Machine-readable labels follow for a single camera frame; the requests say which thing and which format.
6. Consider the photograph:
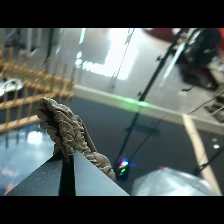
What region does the black stand pole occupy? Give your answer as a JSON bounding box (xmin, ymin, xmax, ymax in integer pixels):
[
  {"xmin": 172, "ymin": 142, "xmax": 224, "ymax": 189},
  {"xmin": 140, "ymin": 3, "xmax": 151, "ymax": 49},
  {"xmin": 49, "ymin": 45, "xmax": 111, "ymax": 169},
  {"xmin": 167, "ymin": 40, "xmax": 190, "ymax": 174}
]
[{"xmin": 113, "ymin": 28, "xmax": 190, "ymax": 171}]

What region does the wooden slatted rack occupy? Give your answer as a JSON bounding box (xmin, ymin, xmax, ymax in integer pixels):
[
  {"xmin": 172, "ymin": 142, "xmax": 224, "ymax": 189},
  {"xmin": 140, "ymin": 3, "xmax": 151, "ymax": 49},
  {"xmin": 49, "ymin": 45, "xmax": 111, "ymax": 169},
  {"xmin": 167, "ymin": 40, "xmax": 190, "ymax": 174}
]
[{"xmin": 0, "ymin": 49, "xmax": 76, "ymax": 135}]

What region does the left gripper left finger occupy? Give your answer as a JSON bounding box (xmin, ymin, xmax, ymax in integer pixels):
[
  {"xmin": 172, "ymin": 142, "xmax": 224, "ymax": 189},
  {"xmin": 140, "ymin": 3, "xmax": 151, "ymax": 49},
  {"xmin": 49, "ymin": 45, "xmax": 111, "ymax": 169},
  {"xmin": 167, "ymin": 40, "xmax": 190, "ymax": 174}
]
[{"xmin": 6, "ymin": 153, "xmax": 65, "ymax": 197}]

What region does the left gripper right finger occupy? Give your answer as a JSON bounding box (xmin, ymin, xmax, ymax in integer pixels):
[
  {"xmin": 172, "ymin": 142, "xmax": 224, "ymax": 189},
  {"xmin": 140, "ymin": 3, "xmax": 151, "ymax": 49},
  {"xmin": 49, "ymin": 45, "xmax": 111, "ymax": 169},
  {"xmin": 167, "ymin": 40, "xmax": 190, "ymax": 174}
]
[{"xmin": 73, "ymin": 150, "xmax": 130, "ymax": 197}]

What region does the brown knitted garment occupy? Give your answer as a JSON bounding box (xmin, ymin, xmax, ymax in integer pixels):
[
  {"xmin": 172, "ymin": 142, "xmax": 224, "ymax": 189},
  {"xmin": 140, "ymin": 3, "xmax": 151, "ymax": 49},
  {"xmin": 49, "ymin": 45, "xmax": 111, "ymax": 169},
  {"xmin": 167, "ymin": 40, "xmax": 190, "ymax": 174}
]
[{"xmin": 35, "ymin": 96, "xmax": 117, "ymax": 183}]

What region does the clear plastic bag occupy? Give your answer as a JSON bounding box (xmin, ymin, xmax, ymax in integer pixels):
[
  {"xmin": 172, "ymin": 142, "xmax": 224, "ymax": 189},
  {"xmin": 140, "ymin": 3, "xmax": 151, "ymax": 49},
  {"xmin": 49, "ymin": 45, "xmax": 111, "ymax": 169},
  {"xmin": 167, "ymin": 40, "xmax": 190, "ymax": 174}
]
[{"xmin": 131, "ymin": 166, "xmax": 220, "ymax": 197}]

